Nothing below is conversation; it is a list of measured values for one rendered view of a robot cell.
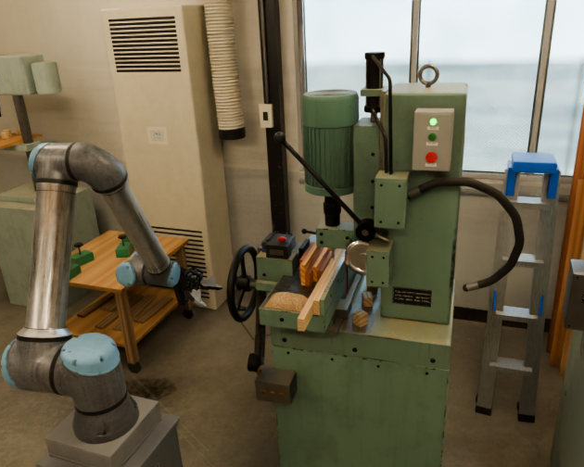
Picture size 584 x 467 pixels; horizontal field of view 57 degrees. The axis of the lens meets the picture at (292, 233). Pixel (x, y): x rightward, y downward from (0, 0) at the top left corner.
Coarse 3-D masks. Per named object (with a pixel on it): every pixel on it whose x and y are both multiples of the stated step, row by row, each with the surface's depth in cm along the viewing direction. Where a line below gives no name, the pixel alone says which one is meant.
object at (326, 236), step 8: (320, 224) 181; (344, 224) 180; (352, 224) 180; (320, 232) 179; (328, 232) 178; (336, 232) 177; (344, 232) 176; (352, 232) 175; (320, 240) 180; (328, 240) 179; (336, 240) 178; (352, 240) 177; (344, 248) 179
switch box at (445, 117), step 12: (420, 108) 146; (432, 108) 145; (444, 108) 144; (420, 120) 142; (444, 120) 140; (420, 132) 143; (432, 132) 142; (444, 132) 142; (420, 144) 145; (444, 144) 143; (420, 156) 146; (444, 156) 144; (420, 168) 147; (432, 168) 146; (444, 168) 145
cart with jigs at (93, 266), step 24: (96, 240) 321; (120, 240) 320; (168, 240) 316; (72, 264) 279; (96, 264) 289; (96, 288) 267; (120, 288) 262; (144, 288) 336; (96, 312) 311; (120, 312) 270; (144, 312) 305; (168, 312) 309; (192, 312) 332; (72, 336) 291; (120, 336) 286; (144, 336) 289
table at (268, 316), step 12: (312, 240) 212; (288, 276) 184; (264, 288) 188; (276, 288) 177; (288, 288) 176; (300, 288) 176; (312, 288) 175; (264, 300) 170; (336, 300) 175; (264, 312) 165; (276, 312) 164; (288, 312) 163; (264, 324) 167; (276, 324) 166; (288, 324) 164; (312, 324) 162; (324, 324) 161
